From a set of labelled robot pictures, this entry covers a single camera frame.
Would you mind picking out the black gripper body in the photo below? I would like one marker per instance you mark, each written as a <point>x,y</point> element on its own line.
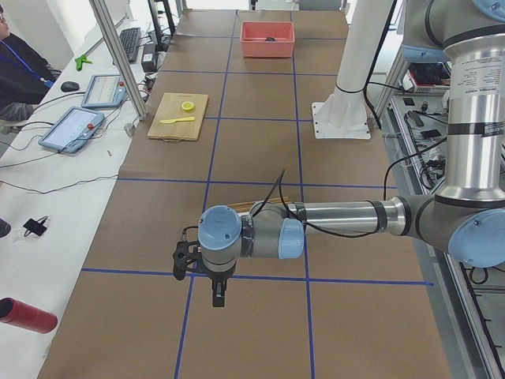
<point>218,277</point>

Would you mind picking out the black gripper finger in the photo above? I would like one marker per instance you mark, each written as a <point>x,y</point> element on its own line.
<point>215,294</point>
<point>222,293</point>

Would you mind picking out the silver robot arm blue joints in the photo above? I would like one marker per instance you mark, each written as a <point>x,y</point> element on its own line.
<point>464,217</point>

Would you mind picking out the wooden stick far side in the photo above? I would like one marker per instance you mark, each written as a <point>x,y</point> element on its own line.
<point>246,206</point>

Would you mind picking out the yellow plastic knife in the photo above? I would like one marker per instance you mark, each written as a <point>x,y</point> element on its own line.
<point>174,120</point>

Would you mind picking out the yellow lemon slices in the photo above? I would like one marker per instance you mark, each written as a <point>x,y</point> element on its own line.
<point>187,105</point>

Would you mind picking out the wooden cutting board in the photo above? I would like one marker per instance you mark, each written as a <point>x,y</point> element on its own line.
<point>170,107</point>

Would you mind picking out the red cylinder bottle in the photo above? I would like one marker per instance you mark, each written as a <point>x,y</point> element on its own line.
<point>23,315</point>

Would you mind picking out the near blue teach pendant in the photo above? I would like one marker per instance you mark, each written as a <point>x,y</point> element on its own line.
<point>73,130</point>

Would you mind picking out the blue teach pendant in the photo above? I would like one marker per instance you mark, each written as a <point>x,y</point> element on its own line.
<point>73,130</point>
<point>104,92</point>

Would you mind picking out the far blue teach pendant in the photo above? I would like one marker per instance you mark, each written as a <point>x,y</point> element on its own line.
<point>104,92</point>

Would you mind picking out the black power adapter box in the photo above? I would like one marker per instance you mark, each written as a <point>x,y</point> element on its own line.
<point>149,59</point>

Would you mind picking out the pink plastic bin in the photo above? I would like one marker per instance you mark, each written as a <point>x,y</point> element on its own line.
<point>253,34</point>

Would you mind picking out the black computer mouse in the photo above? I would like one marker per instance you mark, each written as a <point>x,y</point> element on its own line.
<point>69,86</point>

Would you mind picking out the black keyboard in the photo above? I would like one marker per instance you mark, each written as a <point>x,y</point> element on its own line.
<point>130,40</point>

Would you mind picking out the green plastic clamp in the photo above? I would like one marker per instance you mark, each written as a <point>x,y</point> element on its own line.
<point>81,61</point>

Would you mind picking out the person in dark jacket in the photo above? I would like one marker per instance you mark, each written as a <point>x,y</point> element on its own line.
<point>26,77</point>

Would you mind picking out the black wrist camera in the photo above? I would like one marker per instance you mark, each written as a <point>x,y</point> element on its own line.
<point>187,257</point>

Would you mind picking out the small black device with strap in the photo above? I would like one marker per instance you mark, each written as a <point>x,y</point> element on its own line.
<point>35,227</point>

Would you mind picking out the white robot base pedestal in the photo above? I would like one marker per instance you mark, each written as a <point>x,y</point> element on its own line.
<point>343,115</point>

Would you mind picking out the aluminium frame post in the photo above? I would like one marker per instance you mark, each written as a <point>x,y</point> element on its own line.
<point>118,55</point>

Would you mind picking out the aluminium frame rail right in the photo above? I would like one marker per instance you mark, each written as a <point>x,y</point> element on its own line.
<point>468,302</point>

